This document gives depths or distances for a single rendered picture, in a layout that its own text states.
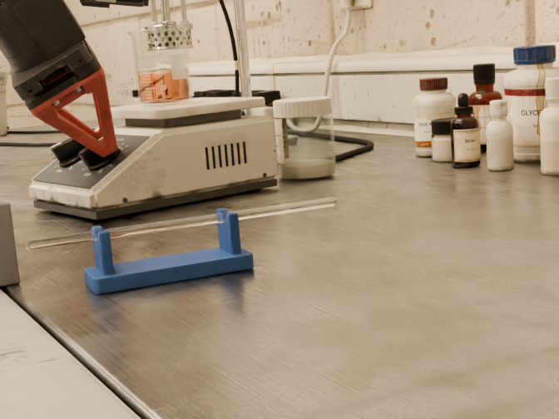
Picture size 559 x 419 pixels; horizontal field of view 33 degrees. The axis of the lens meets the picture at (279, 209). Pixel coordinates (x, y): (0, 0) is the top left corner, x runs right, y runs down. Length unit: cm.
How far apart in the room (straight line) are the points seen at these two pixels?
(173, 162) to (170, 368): 44
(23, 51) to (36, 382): 41
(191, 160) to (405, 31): 59
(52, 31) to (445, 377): 49
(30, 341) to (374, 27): 102
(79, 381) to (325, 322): 12
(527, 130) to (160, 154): 37
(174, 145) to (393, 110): 54
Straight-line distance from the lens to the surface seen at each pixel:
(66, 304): 56
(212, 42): 197
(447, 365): 41
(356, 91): 140
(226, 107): 88
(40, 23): 78
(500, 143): 94
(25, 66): 80
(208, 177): 86
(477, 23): 125
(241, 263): 59
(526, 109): 99
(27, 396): 42
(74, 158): 89
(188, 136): 85
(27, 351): 48
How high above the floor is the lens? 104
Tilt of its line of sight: 10 degrees down
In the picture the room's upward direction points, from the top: 4 degrees counter-clockwise
